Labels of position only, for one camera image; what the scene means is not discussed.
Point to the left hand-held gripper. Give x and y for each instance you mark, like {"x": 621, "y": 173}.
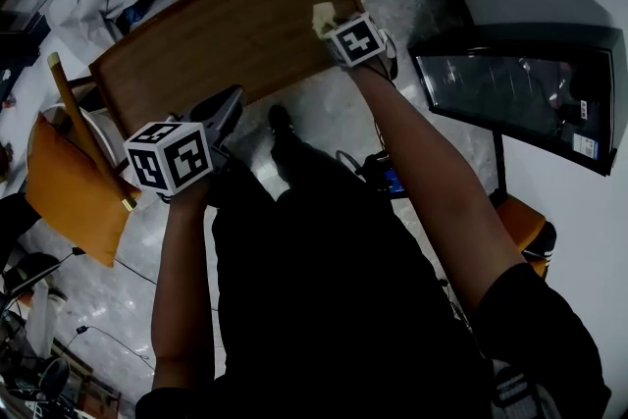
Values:
{"x": 167, "y": 162}

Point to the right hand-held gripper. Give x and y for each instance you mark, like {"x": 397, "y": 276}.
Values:
{"x": 355, "y": 41}

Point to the pale yellow cloth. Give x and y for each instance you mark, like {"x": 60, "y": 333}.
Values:
{"x": 324, "y": 17}

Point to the person's right forearm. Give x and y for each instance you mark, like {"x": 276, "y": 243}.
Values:
{"x": 432, "y": 181}

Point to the person's left forearm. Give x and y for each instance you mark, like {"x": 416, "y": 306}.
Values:
{"x": 181, "y": 299}

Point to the person's left black shoe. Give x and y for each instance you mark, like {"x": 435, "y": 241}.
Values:
{"x": 280, "y": 120}

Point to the black glass-door cabinet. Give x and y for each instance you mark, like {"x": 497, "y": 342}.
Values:
{"x": 515, "y": 98}

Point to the round white chair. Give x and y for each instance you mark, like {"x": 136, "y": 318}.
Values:
{"x": 105, "y": 142}

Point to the blue fabric item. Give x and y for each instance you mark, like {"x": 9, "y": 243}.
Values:
{"x": 133, "y": 14}

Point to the black device with blue screen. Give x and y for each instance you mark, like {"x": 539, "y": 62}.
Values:
{"x": 395, "y": 181}

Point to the orange cushion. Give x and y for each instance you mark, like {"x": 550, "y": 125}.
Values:
{"x": 73, "y": 206}

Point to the person's black clothing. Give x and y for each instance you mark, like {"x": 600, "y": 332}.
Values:
{"x": 333, "y": 284}

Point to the small red item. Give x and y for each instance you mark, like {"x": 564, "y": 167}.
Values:
{"x": 7, "y": 103}

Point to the small brown bag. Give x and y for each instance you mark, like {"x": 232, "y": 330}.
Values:
{"x": 5, "y": 157}

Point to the white paper scrap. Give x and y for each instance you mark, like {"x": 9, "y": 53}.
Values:
{"x": 6, "y": 74}

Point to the orange chair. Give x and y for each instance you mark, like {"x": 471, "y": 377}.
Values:
{"x": 520, "y": 216}

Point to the black office chair seat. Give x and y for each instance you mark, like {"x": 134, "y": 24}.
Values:
{"x": 29, "y": 270}

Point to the black striped jacket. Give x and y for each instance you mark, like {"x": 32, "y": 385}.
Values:
{"x": 544, "y": 240}

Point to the wooden shelf with clutter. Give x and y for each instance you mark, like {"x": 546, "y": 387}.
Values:
{"x": 83, "y": 387}

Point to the black round stool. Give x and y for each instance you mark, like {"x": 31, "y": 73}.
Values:
{"x": 54, "y": 378}

